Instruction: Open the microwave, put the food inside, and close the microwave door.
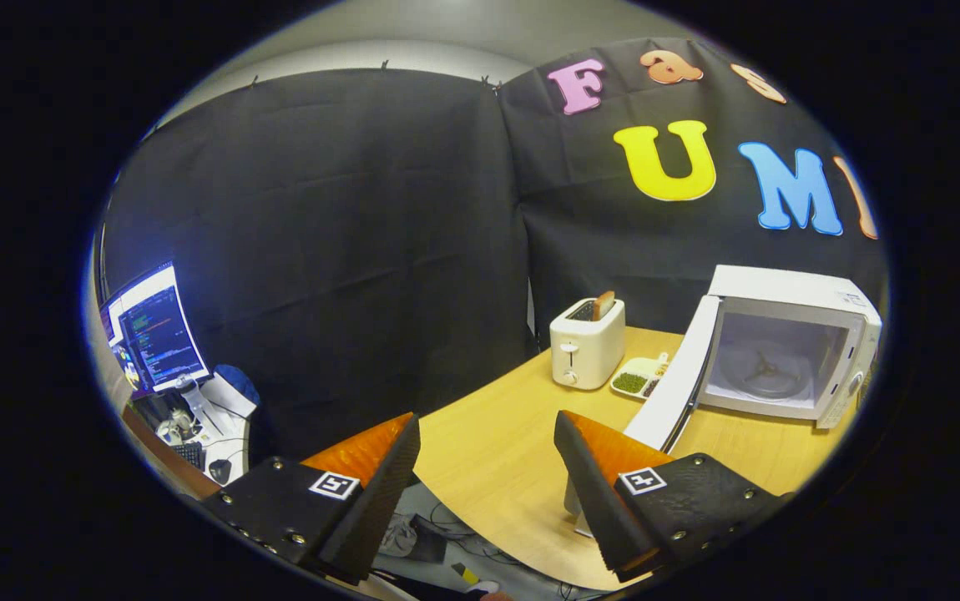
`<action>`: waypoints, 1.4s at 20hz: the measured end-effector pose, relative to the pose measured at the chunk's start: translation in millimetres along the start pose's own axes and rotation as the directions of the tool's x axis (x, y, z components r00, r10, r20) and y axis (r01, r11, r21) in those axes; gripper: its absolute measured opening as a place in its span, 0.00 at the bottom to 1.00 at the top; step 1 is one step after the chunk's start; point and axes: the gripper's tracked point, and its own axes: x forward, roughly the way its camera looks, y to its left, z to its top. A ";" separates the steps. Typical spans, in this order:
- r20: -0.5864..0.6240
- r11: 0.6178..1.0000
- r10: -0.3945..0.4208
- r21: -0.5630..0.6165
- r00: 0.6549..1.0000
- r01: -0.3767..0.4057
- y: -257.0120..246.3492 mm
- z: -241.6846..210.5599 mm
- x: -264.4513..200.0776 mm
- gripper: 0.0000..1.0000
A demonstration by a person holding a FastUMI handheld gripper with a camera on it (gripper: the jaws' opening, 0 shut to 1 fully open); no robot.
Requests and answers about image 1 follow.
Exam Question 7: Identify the white ribbed plastic holder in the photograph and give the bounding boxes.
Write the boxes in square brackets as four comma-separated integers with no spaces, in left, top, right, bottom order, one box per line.
[564,476,594,540]

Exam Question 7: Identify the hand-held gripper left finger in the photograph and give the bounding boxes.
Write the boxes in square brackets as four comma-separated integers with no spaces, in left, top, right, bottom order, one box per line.
[200,412,422,585]

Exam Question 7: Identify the white microwave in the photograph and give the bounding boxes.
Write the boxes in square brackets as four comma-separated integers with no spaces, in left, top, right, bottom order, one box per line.
[624,265,883,457]

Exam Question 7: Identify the computer monitor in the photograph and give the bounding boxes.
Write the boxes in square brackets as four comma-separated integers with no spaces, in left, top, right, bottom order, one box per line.
[100,261,212,393]

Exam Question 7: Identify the white toaster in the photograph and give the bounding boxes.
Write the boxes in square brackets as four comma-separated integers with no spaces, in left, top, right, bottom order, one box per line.
[549,296,626,391]

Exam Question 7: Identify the white plastic bottle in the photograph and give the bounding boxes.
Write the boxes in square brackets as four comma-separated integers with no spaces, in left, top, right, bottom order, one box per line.
[175,376,222,435]

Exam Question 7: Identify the white divided bean tray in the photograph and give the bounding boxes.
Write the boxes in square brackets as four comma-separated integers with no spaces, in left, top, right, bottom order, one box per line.
[610,352,671,402]

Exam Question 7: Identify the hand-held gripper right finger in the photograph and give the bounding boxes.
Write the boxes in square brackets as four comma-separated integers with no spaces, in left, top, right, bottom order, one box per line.
[553,409,790,583]

